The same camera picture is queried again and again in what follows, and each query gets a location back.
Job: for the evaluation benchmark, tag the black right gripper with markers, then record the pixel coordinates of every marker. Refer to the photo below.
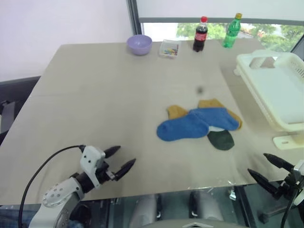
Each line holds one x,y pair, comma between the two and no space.
287,188

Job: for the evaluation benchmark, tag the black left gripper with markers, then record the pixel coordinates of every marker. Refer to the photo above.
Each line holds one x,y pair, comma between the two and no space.
104,174

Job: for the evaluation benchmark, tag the white plastic basket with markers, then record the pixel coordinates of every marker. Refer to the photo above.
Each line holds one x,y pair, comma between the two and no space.
273,78

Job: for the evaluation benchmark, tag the clear box of coloured clips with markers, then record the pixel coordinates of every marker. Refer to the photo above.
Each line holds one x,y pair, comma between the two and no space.
169,48

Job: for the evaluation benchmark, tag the white plastic basket base tray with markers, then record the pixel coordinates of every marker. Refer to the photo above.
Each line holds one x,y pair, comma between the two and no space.
285,142

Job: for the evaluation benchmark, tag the grey rounded robot leg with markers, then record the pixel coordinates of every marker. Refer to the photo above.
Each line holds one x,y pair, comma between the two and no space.
209,206
145,209

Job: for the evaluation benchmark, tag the dark green sock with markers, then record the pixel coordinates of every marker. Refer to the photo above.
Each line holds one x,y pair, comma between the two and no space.
221,140

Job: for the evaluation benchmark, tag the light grey sock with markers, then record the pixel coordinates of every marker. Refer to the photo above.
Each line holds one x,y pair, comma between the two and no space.
215,129

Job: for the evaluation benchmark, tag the mustard yellow sock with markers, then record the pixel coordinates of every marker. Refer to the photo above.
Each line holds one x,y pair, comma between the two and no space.
210,103
176,111

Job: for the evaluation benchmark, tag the grey robot chest edge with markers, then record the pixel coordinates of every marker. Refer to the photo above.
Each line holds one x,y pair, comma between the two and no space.
194,224

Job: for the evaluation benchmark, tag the purple bowl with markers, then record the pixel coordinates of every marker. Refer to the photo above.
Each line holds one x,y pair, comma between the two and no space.
139,44

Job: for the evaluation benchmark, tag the blue checked fabric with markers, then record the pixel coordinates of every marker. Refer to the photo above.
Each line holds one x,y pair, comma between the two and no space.
12,218

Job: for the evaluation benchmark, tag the black chair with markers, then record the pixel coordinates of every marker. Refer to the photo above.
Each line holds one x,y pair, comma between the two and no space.
14,95

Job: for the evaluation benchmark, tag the green soda bottle yellow cap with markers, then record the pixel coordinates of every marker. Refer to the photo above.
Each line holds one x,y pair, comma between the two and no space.
231,32

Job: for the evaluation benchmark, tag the cola bottle red cap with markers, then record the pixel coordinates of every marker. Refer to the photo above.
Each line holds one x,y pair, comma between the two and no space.
200,35

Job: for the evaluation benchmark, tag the white roller blind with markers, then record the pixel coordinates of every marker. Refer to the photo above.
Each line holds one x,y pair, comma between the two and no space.
213,9

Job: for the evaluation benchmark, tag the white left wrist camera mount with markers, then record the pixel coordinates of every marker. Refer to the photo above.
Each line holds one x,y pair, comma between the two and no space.
91,158

